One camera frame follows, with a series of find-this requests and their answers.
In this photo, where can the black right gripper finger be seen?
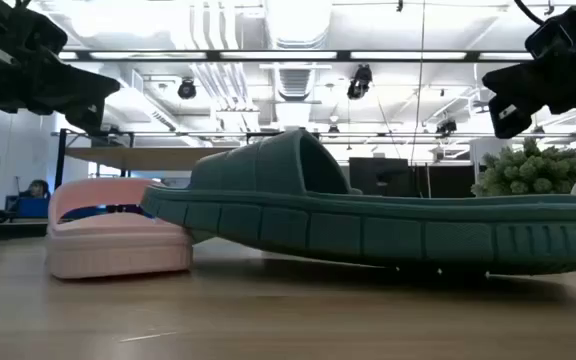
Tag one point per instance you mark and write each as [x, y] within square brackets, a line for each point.
[510, 117]
[523, 80]

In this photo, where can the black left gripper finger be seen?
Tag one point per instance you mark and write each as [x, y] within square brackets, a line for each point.
[80, 85]
[90, 120]

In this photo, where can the green potted plant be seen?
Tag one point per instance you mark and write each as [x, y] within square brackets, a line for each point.
[533, 170]

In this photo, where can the black ceiling spotlight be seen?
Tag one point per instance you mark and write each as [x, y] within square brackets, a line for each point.
[359, 82]
[446, 128]
[187, 89]

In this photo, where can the person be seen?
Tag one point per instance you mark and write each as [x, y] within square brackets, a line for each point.
[38, 189]

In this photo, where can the blue storage bin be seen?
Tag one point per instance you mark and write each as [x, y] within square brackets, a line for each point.
[33, 207]

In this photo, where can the black desk monitor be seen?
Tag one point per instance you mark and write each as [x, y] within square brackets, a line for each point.
[380, 176]

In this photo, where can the black overhead beam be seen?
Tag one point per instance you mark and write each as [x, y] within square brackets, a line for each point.
[278, 55]

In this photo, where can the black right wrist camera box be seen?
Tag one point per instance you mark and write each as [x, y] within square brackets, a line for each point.
[550, 37]

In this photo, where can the wooden shelf with black frame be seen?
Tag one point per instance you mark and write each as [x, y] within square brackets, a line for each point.
[143, 157]

